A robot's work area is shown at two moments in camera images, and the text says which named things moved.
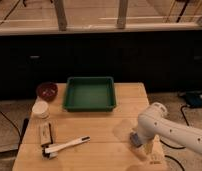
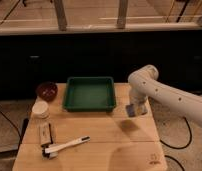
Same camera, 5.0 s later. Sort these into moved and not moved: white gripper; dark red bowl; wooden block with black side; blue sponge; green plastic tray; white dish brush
Moved: blue sponge; white gripper
Not moved: wooden block with black side; green plastic tray; dark red bowl; white dish brush
